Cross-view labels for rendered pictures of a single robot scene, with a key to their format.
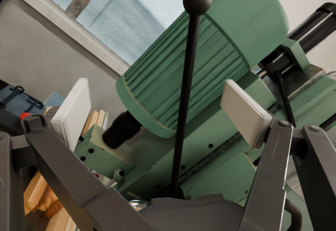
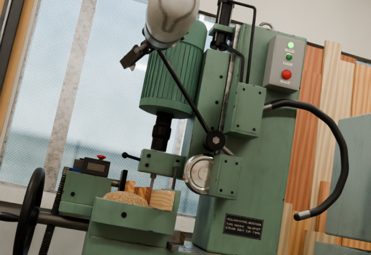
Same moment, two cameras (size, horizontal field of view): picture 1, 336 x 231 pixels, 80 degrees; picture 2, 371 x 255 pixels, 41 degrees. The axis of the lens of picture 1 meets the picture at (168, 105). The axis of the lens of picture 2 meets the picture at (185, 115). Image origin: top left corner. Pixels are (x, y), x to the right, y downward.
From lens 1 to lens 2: 1.23 m
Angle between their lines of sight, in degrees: 30
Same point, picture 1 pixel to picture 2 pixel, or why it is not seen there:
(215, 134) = (213, 93)
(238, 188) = (234, 96)
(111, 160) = (165, 157)
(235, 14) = not seen: hidden behind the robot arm
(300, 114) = (242, 48)
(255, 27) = not seen: hidden behind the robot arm
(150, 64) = (149, 78)
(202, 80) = (178, 64)
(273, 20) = not seen: hidden behind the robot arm
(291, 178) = (267, 79)
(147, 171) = (191, 144)
